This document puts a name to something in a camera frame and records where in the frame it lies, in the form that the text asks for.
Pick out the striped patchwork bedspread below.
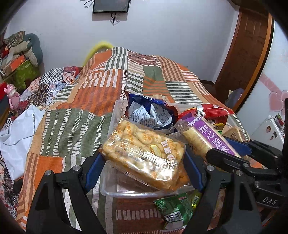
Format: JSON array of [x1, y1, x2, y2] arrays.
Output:
[[15, 46, 266, 234]]

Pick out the pink plush toy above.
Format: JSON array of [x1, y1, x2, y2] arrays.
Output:
[[3, 84, 20, 110]]

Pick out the wooden wardrobe frame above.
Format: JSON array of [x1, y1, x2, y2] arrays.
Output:
[[215, 7, 274, 113]]

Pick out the white plastic sheet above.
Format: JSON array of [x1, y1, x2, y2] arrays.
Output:
[[1, 105, 45, 180]]

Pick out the tan wafer bar pack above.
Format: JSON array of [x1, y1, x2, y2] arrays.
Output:
[[222, 126, 249, 142]]

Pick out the blue snack bag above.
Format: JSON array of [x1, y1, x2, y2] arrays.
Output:
[[125, 91, 179, 131]]

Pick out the white mini fridge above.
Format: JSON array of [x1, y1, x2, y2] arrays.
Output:
[[251, 115, 284, 151]]

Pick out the green snack packet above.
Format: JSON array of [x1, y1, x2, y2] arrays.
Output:
[[153, 190, 202, 231]]

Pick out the purple label rice cracker pack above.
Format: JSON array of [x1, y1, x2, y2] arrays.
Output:
[[175, 116, 241, 159]]

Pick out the small wall monitor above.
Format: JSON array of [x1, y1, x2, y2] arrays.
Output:
[[92, 0, 130, 14]]

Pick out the golden biscuit tray pack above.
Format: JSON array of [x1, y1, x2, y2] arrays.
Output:
[[99, 117, 190, 192]]

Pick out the pile of cushions and boxes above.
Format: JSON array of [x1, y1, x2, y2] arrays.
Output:
[[1, 31, 43, 76]]

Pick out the yellow foam tube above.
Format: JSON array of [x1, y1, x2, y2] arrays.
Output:
[[83, 41, 114, 66]]

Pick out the clear plastic storage bin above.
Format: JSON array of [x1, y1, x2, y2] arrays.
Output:
[[100, 99, 251, 199]]

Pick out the red snack bag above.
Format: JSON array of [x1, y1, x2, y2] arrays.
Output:
[[179, 103, 234, 131]]

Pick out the checkered patchwork quilt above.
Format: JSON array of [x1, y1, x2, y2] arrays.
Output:
[[1, 66, 80, 218]]

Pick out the green gift bag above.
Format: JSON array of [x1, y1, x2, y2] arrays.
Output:
[[13, 60, 40, 90]]

